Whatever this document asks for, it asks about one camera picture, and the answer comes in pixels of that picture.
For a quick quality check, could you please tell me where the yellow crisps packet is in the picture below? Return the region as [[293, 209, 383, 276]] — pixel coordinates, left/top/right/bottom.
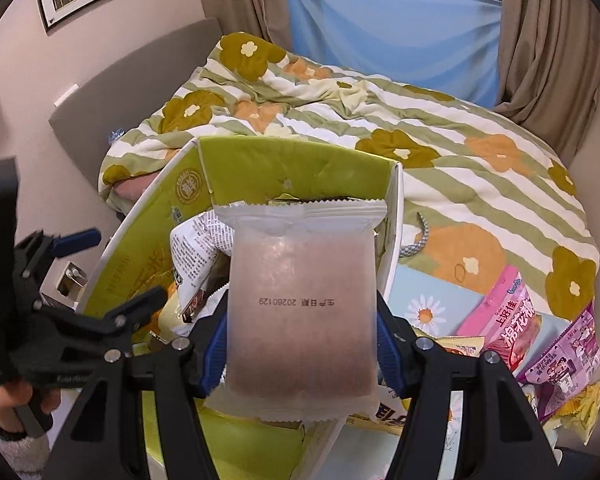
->
[[555, 370, 600, 446]]

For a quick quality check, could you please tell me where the pink striped snack packet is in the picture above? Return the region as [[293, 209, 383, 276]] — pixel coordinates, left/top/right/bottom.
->
[[457, 265, 536, 368]]

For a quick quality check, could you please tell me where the silver-white printed snack packet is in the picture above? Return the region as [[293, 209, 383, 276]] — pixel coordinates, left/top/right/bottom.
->
[[170, 211, 241, 323]]

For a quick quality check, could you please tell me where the daisy print tablecloth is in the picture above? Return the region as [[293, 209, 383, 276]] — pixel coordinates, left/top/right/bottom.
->
[[380, 262, 581, 480]]

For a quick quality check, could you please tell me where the floral striped blanket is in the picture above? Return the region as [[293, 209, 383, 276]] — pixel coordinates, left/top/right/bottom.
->
[[99, 32, 600, 321]]

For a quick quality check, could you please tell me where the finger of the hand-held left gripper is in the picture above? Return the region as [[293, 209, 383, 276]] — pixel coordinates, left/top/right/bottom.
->
[[22, 287, 167, 376], [14, 229, 102, 311]]

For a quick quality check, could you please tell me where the person's left hand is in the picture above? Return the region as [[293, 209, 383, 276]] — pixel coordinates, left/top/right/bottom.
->
[[0, 386, 62, 442]]

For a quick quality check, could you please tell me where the small white strip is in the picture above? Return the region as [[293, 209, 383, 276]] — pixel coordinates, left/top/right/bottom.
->
[[54, 82, 79, 107]]

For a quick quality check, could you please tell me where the purple snack packet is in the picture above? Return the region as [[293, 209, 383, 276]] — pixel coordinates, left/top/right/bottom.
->
[[517, 302, 600, 423]]

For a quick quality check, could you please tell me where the striped cord loop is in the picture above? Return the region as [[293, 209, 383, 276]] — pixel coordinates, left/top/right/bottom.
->
[[399, 211, 431, 259]]

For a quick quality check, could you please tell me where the pink plush pillow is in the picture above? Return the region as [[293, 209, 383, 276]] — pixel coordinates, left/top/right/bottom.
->
[[115, 175, 156, 201]]

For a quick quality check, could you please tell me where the green cardboard box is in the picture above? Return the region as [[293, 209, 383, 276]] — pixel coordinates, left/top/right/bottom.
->
[[77, 135, 406, 480]]

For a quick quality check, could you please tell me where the orange-yellow chips packet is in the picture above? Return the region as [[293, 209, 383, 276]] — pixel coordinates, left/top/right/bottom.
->
[[415, 335, 486, 361]]

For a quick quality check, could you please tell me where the person's left forearm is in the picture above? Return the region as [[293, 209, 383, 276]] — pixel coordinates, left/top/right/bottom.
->
[[0, 427, 48, 478]]

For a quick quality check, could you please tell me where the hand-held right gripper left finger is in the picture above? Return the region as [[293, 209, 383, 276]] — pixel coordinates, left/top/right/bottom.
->
[[42, 312, 229, 480]]

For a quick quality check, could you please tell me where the white and yellow snack packet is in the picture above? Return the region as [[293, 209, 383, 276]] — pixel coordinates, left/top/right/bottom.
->
[[345, 395, 412, 436]]

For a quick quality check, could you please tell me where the grey headboard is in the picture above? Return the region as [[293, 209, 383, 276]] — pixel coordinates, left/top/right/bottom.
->
[[48, 16, 223, 193]]

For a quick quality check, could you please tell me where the beige curtain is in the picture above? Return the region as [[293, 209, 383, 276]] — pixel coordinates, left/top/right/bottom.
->
[[495, 0, 600, 161], [250, 0, 293, 53]]

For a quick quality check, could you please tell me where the blue cloth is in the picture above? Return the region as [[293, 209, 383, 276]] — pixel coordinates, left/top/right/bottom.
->
[[280, 0, 503, 108]]

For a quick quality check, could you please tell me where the translucent pinkish snack packet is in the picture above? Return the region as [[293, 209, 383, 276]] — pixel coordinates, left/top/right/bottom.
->
[[203, 199, 387, 422]]

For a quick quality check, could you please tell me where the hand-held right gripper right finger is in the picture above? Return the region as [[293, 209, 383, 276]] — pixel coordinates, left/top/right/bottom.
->
[[377, 300, 561, 480]]

